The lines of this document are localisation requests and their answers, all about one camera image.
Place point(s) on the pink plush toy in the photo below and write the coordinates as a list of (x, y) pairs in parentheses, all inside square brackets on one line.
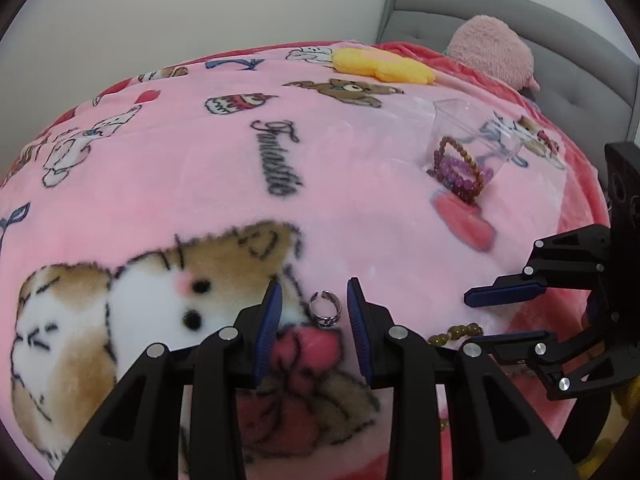
[(490, 47)]

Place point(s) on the yellow cloth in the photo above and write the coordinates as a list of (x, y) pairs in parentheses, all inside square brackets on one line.
[(628, 406)]

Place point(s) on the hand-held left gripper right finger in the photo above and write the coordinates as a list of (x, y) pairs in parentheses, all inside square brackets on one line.
[(358, 330)]

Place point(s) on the yellow plush cushion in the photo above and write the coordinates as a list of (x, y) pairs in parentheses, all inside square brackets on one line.
[(380, 64)]

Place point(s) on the grey upholstered headboard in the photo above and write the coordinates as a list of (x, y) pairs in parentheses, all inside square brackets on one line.
[(570, 35)]

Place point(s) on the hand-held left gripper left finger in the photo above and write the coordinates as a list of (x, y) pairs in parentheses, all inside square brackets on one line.
[(266, 327)]

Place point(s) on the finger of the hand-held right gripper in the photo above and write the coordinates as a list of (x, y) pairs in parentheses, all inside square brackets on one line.
[(500, 347), (505, 292)]

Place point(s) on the pink printed blanket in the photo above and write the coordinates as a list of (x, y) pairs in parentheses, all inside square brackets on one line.
[(200, 170)]

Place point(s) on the clear plastic cup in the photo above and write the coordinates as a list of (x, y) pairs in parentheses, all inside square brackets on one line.
[(462, 122)]

